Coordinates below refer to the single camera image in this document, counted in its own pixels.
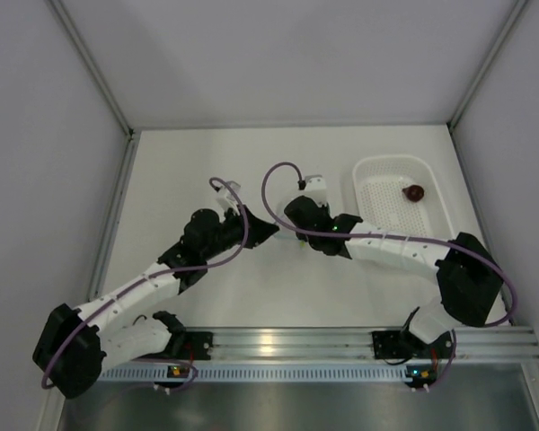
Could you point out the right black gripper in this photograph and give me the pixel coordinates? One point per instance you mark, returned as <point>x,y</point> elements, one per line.
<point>304,237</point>

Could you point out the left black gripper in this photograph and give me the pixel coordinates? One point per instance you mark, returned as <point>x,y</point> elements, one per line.
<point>258,232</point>

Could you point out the dark red fake fig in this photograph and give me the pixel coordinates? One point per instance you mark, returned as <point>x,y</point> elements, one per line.
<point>414,193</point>

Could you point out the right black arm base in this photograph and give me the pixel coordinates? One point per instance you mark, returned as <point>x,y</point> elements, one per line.
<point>390,345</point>

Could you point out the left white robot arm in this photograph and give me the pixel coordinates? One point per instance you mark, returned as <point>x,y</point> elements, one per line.
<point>78,344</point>

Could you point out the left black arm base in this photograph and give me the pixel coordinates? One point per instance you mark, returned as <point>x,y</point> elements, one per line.
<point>190,345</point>

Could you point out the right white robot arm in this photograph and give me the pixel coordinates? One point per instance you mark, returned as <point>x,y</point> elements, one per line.
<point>463,271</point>

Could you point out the white perforated plastic basket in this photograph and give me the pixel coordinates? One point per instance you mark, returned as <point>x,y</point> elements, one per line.
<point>378,182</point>

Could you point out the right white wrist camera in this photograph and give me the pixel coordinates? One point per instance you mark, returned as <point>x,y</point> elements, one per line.
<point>315,188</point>

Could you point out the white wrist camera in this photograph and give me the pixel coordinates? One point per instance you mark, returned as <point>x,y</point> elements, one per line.
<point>227,196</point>
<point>315,188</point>

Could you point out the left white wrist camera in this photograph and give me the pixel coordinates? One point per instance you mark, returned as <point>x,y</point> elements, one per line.
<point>227,196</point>

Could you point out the white slotted cable duct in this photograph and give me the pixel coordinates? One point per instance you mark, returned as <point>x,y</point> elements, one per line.
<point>267,373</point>

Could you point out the aluminium mounting rail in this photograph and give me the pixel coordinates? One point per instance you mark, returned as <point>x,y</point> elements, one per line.
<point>504,344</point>

